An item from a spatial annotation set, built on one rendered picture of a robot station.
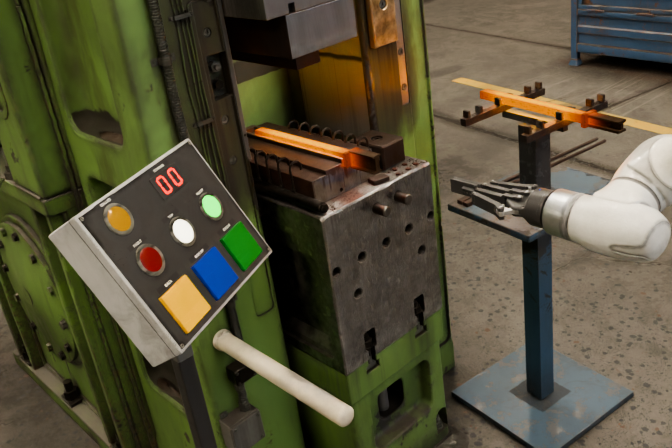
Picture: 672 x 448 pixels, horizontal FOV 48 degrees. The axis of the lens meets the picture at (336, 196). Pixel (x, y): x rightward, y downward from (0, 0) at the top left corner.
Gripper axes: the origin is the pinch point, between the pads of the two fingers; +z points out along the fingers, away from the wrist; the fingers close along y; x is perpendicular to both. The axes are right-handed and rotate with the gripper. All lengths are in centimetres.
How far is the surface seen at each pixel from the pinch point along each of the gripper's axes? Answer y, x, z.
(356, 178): 1.3, -6.4, 35.0
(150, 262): -65, 9, 14
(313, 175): -9.8, -1.8, 37.5
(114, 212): -66, 18, 19
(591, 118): 49.1, -1.2, -0.3
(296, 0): -9, 39, 35
